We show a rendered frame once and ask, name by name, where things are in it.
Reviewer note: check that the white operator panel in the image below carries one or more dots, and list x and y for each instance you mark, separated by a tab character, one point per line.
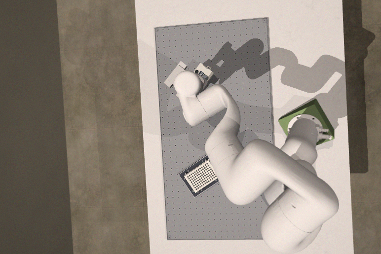
204	71

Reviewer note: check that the white microplate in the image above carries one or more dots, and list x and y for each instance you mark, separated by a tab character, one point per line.
201	176

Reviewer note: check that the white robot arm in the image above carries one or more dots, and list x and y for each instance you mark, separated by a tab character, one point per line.
299	201

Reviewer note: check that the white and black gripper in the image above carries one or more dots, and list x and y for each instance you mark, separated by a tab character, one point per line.
204	81

